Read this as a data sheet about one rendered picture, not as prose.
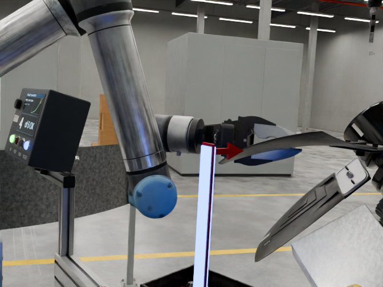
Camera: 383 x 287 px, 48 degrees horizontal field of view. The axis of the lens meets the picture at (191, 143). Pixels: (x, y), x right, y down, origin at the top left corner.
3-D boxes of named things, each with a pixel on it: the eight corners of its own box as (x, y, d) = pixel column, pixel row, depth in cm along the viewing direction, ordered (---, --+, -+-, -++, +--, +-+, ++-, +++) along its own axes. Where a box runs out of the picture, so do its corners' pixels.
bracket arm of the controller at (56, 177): (75, 187, 103) (76, 175, 103) (62, 188, 101) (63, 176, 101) (45, 171, 122) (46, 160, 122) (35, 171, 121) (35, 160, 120)
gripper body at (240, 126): (259, 123, 88) (202, 118, 92) (252, 119, 80) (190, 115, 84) (256, 160, 88) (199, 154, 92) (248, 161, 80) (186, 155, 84)
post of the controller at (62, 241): (73, 255, 105) (75, 175, 103) (61, 257, 103) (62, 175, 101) (69, 251, 107) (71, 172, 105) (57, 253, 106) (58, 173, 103)
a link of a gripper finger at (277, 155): (303, 149, 84) (256, 142, 87) (301, 148, 78) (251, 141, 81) (301, 165, 84) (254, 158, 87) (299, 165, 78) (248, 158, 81)
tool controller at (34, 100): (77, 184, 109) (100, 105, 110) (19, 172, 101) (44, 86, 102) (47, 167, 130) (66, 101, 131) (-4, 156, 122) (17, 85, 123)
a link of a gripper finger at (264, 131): (305, 126, 84) (257, 125, 87) (303, 124, 78) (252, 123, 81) (304, 142, 84) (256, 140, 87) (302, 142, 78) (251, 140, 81)
